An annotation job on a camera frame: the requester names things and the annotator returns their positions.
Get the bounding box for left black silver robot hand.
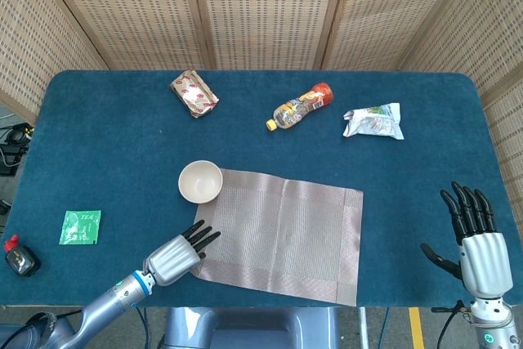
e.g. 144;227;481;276
142;219;222;288

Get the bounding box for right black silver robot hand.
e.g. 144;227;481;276
420;181;514;298

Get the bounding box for white bowl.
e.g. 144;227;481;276
177;159;224;205

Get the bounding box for brown woven placemat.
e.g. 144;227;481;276
191;168;364;308

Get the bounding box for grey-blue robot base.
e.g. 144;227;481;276
158;306;341;349

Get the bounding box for green tea packet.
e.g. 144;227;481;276
58;209;102;246

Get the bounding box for blue felt table cover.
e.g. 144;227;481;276
0;69;518;310

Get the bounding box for bamboo screen panel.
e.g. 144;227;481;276
481;78;523;219
0;0;110;125
398;0;523;105
34;0;213;71
187;0;352;71
314;0;471;71

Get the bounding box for white table leg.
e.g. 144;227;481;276
357;306;369;349

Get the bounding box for small black bottle red cap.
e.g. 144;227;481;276
3;233;42;278

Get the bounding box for gold crumpled snack wrapper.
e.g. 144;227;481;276
169;69;220;119

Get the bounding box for white crumpled snack bag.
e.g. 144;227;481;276
342;102;405;141

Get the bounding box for plastic bottle orange label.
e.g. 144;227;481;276
266;82;333;132

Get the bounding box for blue cable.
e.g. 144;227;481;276
136;306;151;349
378;307;391;349

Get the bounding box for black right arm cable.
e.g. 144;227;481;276
436;302;467;349

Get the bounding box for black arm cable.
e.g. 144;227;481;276
24;308;85;349
436;302;467;349

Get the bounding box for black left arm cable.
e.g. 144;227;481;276
24;308;85;349

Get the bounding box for black cables on floor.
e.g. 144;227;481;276
0;123;34;177

